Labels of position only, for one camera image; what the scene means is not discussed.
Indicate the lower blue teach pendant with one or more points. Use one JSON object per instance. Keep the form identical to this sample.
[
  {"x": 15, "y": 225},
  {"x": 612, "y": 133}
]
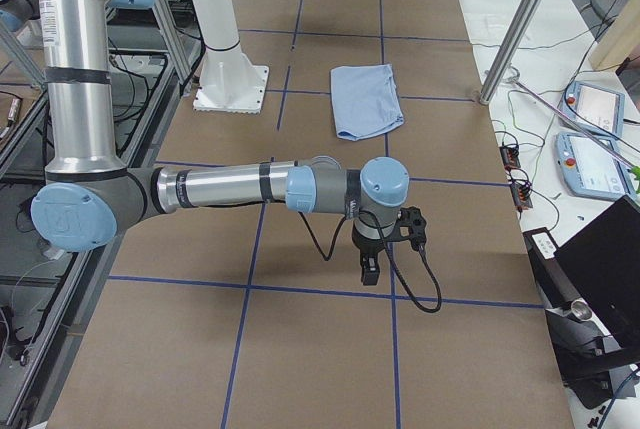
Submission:
[{"x": 588, "y": 170}]

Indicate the aluminium frame side rack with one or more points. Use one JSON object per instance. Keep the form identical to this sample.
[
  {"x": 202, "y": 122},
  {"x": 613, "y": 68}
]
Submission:
[{"x": 41, "y": 285}]

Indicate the aluminium frame post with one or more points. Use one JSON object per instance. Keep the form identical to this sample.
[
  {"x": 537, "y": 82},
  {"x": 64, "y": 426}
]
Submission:
[{"x": 508, "y": 47}]

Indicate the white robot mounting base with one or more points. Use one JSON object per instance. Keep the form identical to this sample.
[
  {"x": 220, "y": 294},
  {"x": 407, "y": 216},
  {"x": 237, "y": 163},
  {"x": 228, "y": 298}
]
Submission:
[{"x": 228, "y": 81}]

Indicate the black laptop computer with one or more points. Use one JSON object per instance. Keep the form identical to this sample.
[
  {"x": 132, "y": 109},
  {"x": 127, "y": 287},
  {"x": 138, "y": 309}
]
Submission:
[{"x": 591, "y": 288}]

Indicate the light blue t-shirt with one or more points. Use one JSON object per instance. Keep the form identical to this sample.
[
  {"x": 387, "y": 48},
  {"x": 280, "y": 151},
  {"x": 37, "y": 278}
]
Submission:
[{"x": 364, "y": 101}]

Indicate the upper blue teach pendant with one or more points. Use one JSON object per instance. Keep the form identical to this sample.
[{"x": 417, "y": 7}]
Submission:
[{"x": 594, "y": 108}]

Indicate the small red black circuit board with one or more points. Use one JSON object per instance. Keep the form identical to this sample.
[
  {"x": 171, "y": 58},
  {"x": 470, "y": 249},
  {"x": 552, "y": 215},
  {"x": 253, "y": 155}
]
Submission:
[{"x": 510, "y": 157}]

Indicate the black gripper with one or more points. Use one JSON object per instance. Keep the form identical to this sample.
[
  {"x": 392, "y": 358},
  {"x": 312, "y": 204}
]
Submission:
[{"x": 364, "y": 247}]

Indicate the blue teach pendant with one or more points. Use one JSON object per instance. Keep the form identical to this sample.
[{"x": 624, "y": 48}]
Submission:
[
  {"x": 594, "y": 108},
  {"x": 588, "y": 170}
]

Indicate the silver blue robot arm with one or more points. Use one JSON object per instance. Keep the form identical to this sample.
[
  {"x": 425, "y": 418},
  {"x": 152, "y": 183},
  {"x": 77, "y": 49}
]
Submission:
[
  {"x": 15, "y": 14},
  {"x": 80, "y": 99}
]

